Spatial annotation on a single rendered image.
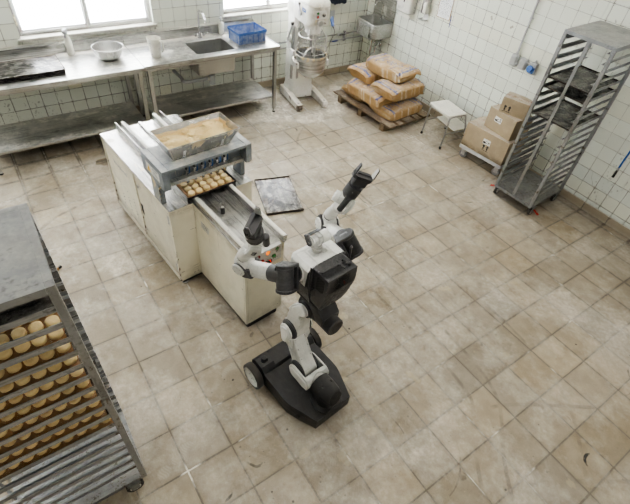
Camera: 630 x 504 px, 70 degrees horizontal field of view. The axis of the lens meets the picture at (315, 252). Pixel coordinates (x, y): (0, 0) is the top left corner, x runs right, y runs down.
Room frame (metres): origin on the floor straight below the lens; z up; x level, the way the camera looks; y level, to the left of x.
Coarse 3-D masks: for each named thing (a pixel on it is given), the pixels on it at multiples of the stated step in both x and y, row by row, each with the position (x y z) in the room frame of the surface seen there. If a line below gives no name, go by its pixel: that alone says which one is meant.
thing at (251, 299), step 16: (224, 192) 2.72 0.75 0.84; (224, 208) 2.47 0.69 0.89; (240, 208) 2.55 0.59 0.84; (208, 224) 2.39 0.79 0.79; (240, 224) 2.38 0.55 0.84; (208, 240) 2.41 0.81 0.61; (224, 240) 2.23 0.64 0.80; (272, 240) 2.25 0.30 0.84; (208, 256) 2.43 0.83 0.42; (224, 256) 2.24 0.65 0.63; (208, 272) 2.45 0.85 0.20; (224, 272) 2.26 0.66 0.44; (224, 288) 2.27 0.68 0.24; (240, 288) 2.10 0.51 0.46; (256, 288) 2.12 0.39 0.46; (272, 288) 2.23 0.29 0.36; (240, 304) 2.11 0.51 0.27; (256, 304) 2.12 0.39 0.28; (272, 304) 2.23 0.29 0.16; (256, 320) 2.16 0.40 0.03
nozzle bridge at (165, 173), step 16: (240, 144) 2.88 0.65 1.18; (144, 160) 2.61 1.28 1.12; (160, 160) 2.55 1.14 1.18; (176, 160) 2.58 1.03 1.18; (192, 160) 2.60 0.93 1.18; (240, 160) 2.89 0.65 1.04; (160, 176) 2.43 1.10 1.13; (176, 176) 2.57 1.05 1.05; (192, 176) 2.60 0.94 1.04; (160, 192) 2.49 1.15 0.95
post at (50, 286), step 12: (48, 288) 0.87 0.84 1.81; (60, 300) 0.88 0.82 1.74; (60, 312) 0.87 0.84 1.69; (72, 324) 0.88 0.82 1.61; (72, 336) 0.87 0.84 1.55; (84, 348) 0.88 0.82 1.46; (84, 360) 0.87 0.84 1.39; (96, 372) 0.88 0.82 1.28; (96, 384) 0.87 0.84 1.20; (108, 396) 0.88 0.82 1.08; (108, 408) 0.87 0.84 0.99; (120, 420) 0.89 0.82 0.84; (120, 432) 0.87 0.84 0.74; (132, 444) 0.90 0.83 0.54; (132, 456) 0.87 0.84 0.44
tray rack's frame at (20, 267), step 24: (0, 216) 1.17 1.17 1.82; (24, 216) 1.18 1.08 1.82; (0, 240) 1.05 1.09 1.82; (24, 240) 1.06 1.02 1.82; (0, 264) 0.94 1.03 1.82; (24, 264) 0.96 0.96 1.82; (48, 264) 0.99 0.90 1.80; (0, 288) 0.85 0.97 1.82; (24, 288) 0.86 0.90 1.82; (96, 456) 0.95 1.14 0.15; (48, 480) 0.79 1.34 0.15; (120, 480) 0.83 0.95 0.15
